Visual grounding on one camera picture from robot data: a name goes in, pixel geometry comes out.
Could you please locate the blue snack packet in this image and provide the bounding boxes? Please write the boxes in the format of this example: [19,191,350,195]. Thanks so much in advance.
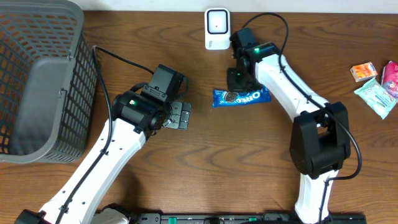
[212,87,271,108]

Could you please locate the orange tissue pack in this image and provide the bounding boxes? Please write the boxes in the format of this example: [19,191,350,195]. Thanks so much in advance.
[350,62,378,82]

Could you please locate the teal wet wipes packet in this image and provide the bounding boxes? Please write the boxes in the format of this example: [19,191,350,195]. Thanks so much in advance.
[354,78,397,119]

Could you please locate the purple sanitary pad pack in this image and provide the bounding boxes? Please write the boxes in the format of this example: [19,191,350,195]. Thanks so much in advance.
[381,61,398,99]

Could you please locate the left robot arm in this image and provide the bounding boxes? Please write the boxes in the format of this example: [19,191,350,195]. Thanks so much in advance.
[16,91,192,224]

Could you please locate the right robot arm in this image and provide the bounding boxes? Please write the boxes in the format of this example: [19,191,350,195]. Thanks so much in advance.
[228,40,351,223]

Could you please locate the grey plastic mesh basket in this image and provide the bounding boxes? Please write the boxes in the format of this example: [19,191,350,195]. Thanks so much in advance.
[1,1,98,164]

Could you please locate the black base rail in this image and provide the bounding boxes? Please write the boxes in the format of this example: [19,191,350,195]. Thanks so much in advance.
[133,212,368,224]

